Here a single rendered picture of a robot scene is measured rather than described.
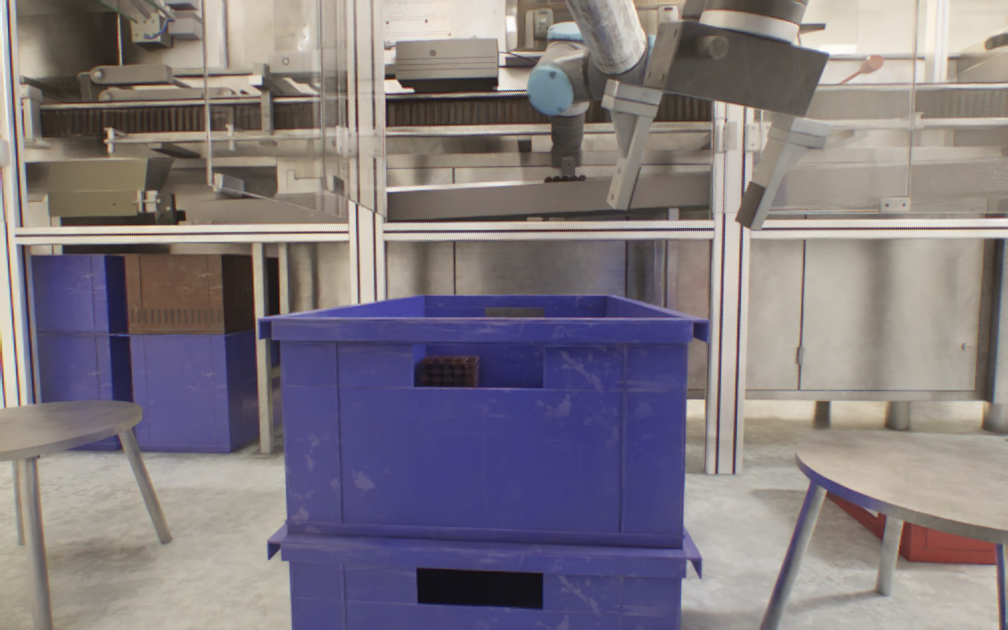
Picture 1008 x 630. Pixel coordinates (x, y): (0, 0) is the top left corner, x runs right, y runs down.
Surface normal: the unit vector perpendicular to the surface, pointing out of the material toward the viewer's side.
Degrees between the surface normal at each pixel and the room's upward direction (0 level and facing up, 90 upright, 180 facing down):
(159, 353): 90
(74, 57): 90
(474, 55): 90
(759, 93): 114
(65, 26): 90
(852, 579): 0
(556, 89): 133
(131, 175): 79
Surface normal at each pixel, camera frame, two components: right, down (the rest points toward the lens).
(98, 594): 0.00, -1.00
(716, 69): 0.11, 0.47
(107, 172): -0.05, -0.11
